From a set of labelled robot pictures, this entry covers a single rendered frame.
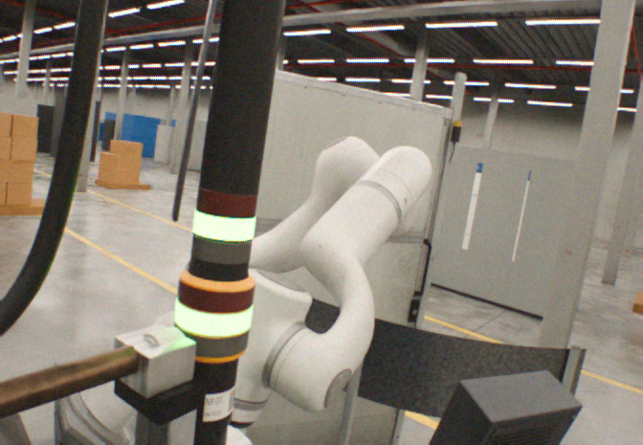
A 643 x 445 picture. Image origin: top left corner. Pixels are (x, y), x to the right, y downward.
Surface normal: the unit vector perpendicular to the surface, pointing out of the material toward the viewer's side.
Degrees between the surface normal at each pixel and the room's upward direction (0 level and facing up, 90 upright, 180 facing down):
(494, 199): 90
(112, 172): 90
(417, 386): 90
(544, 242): 90
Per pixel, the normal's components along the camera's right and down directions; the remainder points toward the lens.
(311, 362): -0.07, -0.57
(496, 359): -0.04, 0.11
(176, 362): 0.83, 0.18
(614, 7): -0.62, 0.00
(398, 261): 0.37, 0.16
